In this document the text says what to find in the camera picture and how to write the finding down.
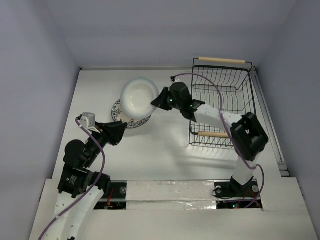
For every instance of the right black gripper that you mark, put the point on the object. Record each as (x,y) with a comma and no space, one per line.
(165,99)

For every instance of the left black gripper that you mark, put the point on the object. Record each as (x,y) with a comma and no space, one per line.
(113,131)

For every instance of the blue floral white plate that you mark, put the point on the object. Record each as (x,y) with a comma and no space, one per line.
(118,115)

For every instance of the white deep bowl plate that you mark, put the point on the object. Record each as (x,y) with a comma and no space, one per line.
(136,98)

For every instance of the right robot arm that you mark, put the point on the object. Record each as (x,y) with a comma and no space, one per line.
(245,132)

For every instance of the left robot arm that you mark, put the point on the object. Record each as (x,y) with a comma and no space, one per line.
(82,183)

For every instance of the silver foil strip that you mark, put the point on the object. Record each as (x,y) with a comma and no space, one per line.
(173,195)

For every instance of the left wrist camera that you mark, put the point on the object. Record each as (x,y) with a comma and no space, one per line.
(87,121)

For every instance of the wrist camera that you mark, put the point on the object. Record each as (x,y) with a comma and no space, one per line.
(175,80)
(87,121)

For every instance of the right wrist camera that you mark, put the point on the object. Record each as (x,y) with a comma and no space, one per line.
(175,80)

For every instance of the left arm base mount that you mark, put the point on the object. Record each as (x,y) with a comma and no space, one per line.
(115,199)

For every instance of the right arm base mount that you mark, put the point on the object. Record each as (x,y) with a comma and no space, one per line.
(229,198)

